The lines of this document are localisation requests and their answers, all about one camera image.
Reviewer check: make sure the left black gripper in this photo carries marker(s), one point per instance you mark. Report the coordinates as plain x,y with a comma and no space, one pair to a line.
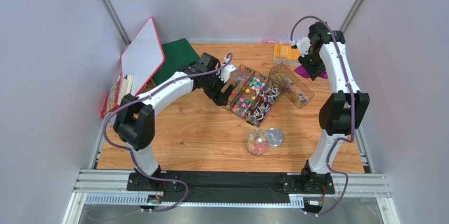
220,98

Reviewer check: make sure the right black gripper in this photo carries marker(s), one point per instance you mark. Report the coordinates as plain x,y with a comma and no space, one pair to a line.
312,70

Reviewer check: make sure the purple plastic scoop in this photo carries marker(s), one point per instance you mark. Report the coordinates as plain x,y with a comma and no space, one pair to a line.
303,73

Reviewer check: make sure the single clear candy box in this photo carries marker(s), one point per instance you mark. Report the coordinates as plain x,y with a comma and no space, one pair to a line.
292,87

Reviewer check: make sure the three-compartment clear candy box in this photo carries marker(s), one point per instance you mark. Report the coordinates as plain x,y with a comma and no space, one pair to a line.
253,96

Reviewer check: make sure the clear plastic jar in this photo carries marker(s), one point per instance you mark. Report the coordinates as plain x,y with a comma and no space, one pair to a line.
257,142

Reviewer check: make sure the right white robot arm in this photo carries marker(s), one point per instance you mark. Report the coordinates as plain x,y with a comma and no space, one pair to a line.
345,108

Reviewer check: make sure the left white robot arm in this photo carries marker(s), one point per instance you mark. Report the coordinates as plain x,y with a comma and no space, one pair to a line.
135,118

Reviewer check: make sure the orange book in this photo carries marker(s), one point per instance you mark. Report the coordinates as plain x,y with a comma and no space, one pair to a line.
284,53

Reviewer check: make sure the green binder folder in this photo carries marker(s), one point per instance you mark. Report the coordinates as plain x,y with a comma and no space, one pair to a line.
177,54

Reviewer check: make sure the red-framed whiteboard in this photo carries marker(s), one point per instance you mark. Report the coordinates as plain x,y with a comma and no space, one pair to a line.
143,56

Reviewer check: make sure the silver round jar lid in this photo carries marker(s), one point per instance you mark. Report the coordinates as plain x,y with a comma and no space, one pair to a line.
275,137

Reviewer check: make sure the stack of books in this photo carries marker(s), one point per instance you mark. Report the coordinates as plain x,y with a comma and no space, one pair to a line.
113,98

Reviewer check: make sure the black base mat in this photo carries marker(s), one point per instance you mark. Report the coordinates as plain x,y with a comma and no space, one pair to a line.
231,187

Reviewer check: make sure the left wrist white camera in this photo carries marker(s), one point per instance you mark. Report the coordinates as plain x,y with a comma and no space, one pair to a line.
226,73

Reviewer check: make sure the wrist white camera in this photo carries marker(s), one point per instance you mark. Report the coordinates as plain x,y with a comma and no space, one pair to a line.
226,73
303,45

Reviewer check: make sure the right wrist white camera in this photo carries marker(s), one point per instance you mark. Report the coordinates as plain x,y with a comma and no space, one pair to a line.
303,45

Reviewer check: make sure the aluminium rail frame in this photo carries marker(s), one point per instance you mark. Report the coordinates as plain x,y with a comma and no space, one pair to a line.
109,187

